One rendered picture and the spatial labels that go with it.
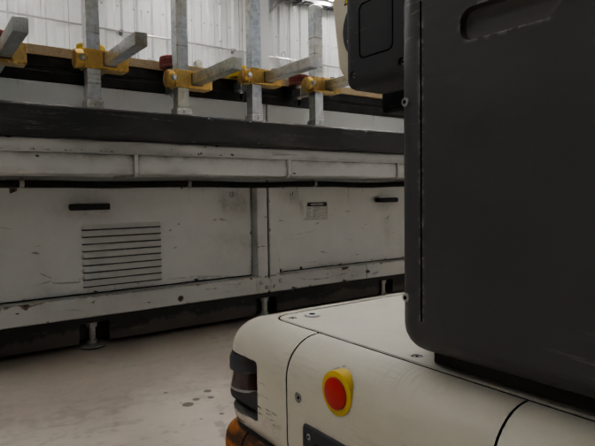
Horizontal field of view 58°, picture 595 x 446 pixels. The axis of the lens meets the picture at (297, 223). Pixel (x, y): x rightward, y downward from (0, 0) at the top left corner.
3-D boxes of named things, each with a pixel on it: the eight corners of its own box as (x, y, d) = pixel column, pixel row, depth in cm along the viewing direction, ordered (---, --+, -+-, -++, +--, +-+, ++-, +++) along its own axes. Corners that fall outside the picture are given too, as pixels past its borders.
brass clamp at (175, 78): (213, 89, 160) (212, 73, 160) (170, 85, 152) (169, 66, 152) (204, 93, 165) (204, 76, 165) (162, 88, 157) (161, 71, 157)
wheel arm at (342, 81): (382, 80, 168) (382, 66, 168) (374, 79, 166) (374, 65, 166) (299, 101, 204) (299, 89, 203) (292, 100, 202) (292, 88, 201)
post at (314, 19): (323, 144, 187) (321, 3, 184) (315, 144, 185) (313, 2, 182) (317, 145, 190) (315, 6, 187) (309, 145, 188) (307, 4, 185)
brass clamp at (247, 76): (282, 87, 174) (282, 71, 174) (246, 81, 167) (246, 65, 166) (272, 89, 179) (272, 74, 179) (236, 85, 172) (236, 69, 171)
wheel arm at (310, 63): (319, 71, 154) (319, 56, 153) (309, 69, 152) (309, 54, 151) (242, 95, 189) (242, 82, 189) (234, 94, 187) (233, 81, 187)
